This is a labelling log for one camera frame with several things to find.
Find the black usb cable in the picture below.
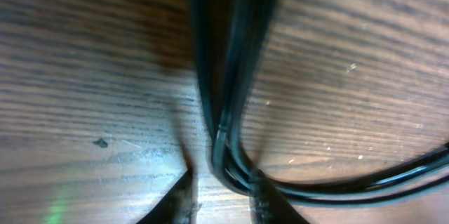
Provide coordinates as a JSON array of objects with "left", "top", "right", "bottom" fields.
[
  {"left": 210, "top": 0, "right": 449, "bottom": 207},
  {"left": 185, "top": 0, "right": 449, "bottom": 197}
]

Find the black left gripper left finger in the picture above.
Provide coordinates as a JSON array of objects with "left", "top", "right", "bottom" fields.
[{"left": 137, "top": 169, "right": 195, "bottom": 224}]

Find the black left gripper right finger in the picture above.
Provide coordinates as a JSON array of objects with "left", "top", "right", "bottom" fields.
[{"left": 250, "top": 169, "right": 309, "bottom": 224}]

